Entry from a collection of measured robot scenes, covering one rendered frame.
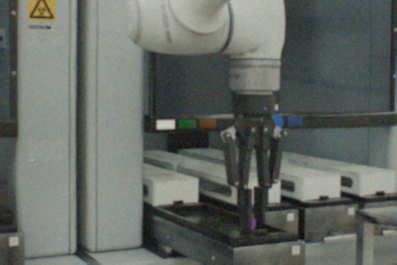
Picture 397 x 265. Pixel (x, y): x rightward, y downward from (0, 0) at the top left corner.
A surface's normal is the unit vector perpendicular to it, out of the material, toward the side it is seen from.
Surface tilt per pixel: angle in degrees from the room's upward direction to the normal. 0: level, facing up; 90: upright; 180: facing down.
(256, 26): 92
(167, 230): 90
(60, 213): 90
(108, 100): 90
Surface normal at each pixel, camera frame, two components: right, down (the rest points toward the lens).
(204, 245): -0.89, 0.01
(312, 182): 0.46, 0.06
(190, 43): 0.21, 0.90
